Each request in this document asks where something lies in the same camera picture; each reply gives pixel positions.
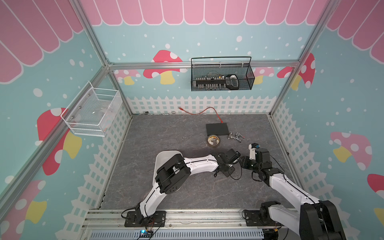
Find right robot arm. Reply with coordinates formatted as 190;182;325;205
239;157;346;240

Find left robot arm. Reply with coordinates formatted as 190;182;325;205
135;149;241;222

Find black flat square box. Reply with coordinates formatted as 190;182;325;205
206;123;230;136

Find white plastic storage box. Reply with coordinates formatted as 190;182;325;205
153;150;181;181

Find brown tape roll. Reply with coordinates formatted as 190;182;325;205
207;135;221;148

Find black terminal strip in basket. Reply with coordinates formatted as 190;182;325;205
194;76;232;91

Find small circuit board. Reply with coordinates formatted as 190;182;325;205
138;230;154;239

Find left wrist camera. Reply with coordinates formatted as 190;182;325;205
223;149;241;165

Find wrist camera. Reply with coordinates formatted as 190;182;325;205
223;149;241;165
249;143;271;163

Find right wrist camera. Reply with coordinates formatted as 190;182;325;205
249;143;271;163

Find red cable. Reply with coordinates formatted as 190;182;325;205
178;106;224;124

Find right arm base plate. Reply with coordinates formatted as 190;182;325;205
242;210;282;229

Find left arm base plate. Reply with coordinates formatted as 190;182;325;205
124;211;167;228

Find black wire mesh basket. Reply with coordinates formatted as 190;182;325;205
191;57;255;91

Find aluminium front rail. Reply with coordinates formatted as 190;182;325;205
81;209;287;231

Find white wire mesh basket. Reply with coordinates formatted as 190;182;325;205
61;82;123;137

